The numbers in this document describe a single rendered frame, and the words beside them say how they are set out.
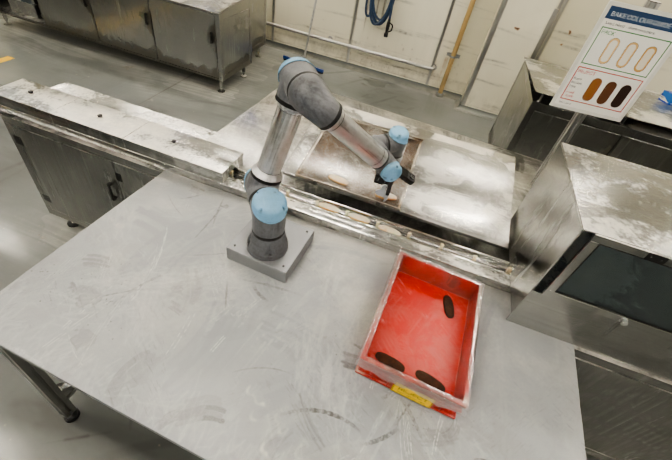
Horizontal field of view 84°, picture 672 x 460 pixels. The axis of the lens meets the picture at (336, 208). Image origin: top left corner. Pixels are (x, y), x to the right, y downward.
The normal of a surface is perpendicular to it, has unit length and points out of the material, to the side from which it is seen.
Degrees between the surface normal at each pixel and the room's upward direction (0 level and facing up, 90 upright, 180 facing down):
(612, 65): 90
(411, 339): 0
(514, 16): 90
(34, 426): 0
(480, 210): 10
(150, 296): 0
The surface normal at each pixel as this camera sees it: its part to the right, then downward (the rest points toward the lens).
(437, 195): 0.09, -0.62
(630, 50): -0.23, 0.63
